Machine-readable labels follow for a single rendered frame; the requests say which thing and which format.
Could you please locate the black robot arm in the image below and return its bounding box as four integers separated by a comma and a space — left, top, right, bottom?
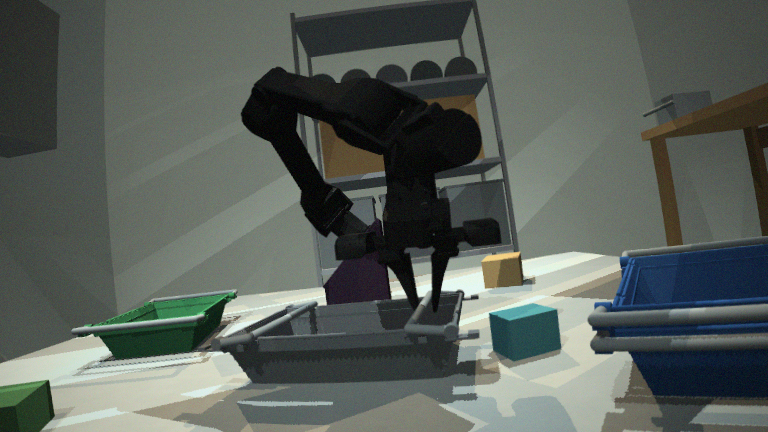
241, 66, 482, 251

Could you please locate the brown block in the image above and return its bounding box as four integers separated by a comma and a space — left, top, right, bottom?
481, 252, 524, 289

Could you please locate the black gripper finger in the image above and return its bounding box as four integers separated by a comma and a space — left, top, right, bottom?
377, 253, 418, 312
431, 247, 459, 312

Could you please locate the green plastic tray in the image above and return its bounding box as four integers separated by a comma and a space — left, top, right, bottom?
71, 289, 238, 359

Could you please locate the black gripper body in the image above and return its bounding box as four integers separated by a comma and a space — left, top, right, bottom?
334, 176, 502, 260

